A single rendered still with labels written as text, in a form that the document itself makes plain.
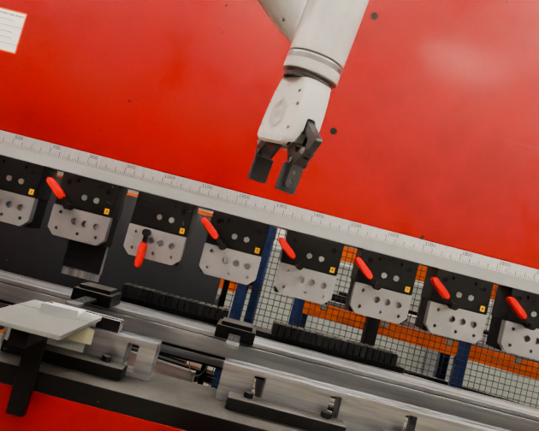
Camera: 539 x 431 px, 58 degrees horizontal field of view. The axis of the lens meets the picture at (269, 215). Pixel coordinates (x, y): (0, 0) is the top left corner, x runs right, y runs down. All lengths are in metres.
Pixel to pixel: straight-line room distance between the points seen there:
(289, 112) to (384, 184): 0.65
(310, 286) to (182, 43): 0.72
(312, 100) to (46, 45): 0.93
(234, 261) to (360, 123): 0.49
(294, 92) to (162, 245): 0.70
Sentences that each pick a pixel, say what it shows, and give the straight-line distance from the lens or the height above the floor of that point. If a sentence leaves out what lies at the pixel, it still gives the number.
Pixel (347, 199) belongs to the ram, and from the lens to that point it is 1.27.
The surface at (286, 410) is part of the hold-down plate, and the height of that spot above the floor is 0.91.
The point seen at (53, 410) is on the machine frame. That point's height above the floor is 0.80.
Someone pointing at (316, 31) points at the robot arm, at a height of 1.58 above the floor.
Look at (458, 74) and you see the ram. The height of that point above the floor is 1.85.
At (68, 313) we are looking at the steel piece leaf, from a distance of 1.26.
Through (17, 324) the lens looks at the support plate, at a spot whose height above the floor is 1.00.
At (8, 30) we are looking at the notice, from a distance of 1.52.
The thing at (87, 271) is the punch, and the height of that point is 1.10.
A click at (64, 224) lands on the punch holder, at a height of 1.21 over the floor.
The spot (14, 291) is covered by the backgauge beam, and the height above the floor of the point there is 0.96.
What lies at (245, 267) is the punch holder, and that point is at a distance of 1.26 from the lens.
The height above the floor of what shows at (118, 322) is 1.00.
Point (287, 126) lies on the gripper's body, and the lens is 0.68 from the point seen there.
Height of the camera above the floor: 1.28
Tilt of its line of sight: 4 degrees up
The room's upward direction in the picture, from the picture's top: 15 degrees clockwise
